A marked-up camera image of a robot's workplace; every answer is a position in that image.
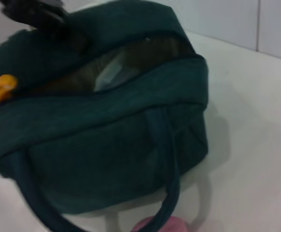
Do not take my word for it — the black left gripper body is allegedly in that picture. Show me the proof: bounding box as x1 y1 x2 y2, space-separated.
0 0 69 34

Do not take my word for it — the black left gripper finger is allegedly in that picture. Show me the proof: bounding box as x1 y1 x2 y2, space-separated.
43 21 90 53

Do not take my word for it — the yellow banana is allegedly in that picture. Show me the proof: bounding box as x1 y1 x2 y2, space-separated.
0 74 18 111

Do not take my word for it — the dark teal fabric bag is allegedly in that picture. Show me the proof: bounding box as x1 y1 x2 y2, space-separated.
0 0 210 232

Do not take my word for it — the pink peach toy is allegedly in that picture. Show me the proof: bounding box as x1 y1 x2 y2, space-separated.
132 216 190 232

